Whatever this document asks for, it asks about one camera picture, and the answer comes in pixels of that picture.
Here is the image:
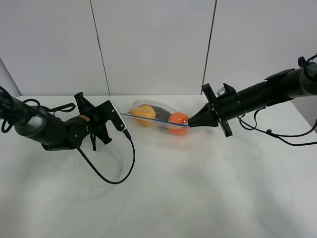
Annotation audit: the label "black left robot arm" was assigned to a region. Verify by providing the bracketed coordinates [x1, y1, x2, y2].
[0, 90, 124, 151]

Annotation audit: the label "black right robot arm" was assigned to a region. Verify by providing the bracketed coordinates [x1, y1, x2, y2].
[188, 63, 317, 137]

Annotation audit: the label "black right camera cable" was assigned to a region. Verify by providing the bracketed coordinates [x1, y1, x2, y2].
[237, 51, 317, 147]

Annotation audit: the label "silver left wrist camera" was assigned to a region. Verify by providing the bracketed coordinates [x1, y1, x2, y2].
[110, 103, 127, 132]

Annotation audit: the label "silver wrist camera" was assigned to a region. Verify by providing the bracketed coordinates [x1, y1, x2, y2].
[110, 103, 127, 132]
[217, 83, 236, 97]

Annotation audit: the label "yellow pear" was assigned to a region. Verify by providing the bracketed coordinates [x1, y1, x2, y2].
[130, 105, 156, 127]

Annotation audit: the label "clear zip bag blue seal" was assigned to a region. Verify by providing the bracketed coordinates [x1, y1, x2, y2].
[119, 100, 190, 136]

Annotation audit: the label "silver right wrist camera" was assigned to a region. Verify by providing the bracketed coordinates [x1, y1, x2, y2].
[217, 83, 236, 97]

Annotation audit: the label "black left camera cable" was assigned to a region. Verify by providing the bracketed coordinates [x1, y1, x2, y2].
[0, 99, 136, 184]

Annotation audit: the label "dark purple eggplant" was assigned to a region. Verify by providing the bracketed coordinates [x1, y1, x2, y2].
[151, 106, 171, 122]

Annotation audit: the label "black camera cable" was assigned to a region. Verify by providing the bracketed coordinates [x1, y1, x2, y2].
[237, 51, 317, 147]
[0, 99, 136, 184]

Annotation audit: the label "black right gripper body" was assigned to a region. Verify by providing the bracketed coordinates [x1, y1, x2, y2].
[202, 83, 239, 137]

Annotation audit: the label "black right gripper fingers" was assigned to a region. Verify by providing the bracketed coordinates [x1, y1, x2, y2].
[188, 103, 218, 127]

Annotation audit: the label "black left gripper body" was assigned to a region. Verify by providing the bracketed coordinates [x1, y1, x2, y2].
[74, 92, 116, 151]

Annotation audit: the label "orange fruit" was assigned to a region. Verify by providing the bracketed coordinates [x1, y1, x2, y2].
[167, 112, 189, 136]

